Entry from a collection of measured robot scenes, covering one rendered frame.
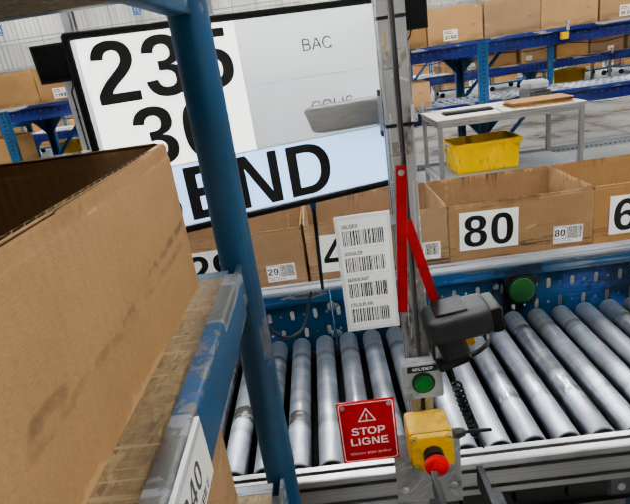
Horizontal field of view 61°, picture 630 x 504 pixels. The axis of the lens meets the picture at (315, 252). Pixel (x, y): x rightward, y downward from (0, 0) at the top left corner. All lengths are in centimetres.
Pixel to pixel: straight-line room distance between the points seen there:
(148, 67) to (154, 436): 65
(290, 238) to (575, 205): 77
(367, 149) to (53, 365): 76
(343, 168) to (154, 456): 72
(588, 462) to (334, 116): 77
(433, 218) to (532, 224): 27
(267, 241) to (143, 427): 123
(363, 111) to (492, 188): 99
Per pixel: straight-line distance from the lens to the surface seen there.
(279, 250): 147
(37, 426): 20
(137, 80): 83
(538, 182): 186
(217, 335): 30
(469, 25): 612
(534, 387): 127
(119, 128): 82
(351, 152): 90
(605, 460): 118
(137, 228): 29
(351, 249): 83
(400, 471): 107
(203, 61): 37
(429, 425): 96
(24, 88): 663
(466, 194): 179
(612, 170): 195
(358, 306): 87
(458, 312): 84
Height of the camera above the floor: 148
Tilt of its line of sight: 20 degrees down
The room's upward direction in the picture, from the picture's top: 8 degrees counter-clockwise
